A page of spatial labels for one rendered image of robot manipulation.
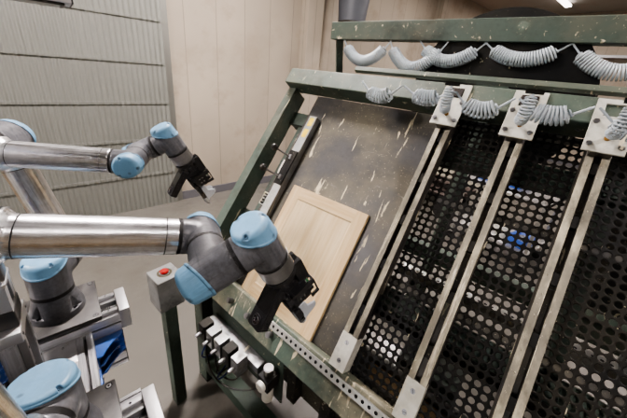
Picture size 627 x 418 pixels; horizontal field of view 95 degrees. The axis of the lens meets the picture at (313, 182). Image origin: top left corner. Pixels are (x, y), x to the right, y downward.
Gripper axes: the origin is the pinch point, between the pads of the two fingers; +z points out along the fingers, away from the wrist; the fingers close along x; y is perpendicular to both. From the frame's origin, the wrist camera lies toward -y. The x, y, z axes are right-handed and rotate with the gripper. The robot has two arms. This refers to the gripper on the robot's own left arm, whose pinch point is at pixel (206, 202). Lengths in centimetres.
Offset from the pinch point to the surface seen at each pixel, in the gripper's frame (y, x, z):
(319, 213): 36, -21, 28
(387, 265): 35, -62, 29
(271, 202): 25.7, 5.5, 25.4
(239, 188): 19.8, 29.0, 22.9
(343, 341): 6, -63, 43
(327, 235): 31, -31, 32
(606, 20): 153, -80, -13
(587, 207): 80, -102, 15
